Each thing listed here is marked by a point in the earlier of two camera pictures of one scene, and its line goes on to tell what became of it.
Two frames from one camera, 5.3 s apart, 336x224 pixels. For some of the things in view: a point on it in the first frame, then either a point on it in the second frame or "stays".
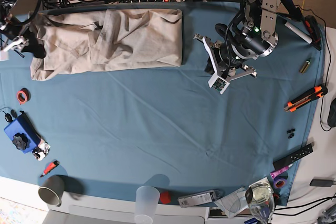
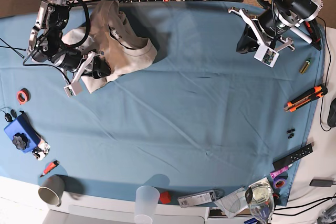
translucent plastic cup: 147,199 stays
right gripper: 10,41 to 101,68
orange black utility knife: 318,92 stays
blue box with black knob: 22,134 stays
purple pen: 276,173 stays
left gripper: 228,63 to 255,35
